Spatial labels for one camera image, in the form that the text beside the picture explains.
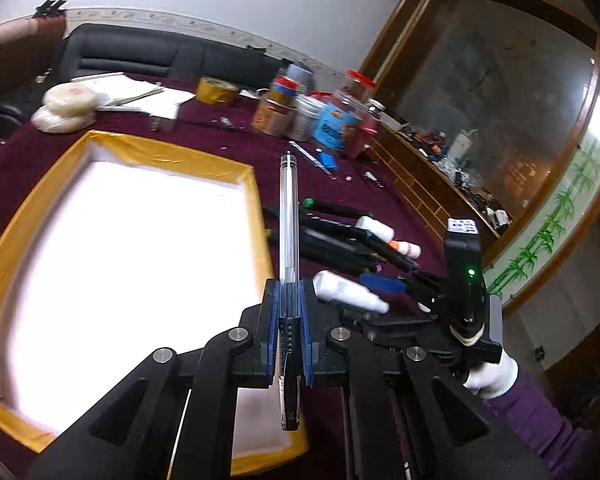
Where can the black leather sofa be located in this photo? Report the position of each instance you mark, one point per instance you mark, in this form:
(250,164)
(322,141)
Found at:
(96,49)

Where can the brown jar with tapes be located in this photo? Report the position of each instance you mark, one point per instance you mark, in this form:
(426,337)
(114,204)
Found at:
(276,107)

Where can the blue battery pack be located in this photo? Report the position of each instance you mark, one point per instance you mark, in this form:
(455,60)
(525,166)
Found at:
(328,160)

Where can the white plastic tub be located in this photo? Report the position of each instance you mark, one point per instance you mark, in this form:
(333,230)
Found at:
(307,110)

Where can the white round cakes stack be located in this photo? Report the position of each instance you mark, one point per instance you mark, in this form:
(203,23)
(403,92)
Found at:
(66,108)

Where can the yellow tape roll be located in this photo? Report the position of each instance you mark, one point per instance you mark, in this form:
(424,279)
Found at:
(216,92)

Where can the blue labelled plastic jar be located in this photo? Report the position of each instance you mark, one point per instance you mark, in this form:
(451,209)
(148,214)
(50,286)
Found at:
(338,120)

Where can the silver pen on table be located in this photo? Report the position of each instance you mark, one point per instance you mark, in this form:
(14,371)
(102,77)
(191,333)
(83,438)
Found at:
(311,159)

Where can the pink plastic jar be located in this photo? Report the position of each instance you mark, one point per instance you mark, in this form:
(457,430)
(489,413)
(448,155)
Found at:
(359,90)

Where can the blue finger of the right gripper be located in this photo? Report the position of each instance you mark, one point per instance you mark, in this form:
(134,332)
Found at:
(378,283)

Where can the white bottle orange neck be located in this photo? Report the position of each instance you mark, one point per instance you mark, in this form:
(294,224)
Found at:
(386,234)

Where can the green capped black marker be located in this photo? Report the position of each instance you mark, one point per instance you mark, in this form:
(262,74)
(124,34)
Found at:
(334,209)

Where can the white paper sheets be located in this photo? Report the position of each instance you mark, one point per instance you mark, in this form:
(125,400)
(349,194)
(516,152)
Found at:
(116,92)

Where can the plain black marker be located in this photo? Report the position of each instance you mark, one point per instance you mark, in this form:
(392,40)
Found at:
(332,228)

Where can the yellow capped black marker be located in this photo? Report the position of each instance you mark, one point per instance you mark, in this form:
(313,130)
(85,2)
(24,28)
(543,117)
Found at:
(336,255)

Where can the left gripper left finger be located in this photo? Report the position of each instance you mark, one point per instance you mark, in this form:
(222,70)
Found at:
(257,363)

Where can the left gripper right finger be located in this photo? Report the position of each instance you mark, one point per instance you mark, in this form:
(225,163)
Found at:
(321,364)

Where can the wooden cabinet counter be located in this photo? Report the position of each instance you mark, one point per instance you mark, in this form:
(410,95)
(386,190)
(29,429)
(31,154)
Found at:
(424,188)

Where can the white gloved right hand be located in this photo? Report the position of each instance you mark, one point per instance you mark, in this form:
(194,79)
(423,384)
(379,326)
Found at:
(489,381)

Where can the yellow taped white tray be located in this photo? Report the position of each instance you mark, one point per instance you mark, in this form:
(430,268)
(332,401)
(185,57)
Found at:
(125,245)

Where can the purple sleeved right forearm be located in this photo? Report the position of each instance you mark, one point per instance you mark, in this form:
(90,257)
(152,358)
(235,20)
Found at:
(562,447)

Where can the blue capped black marker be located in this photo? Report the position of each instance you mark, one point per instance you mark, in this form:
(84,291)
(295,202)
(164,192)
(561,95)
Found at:
(383,250)

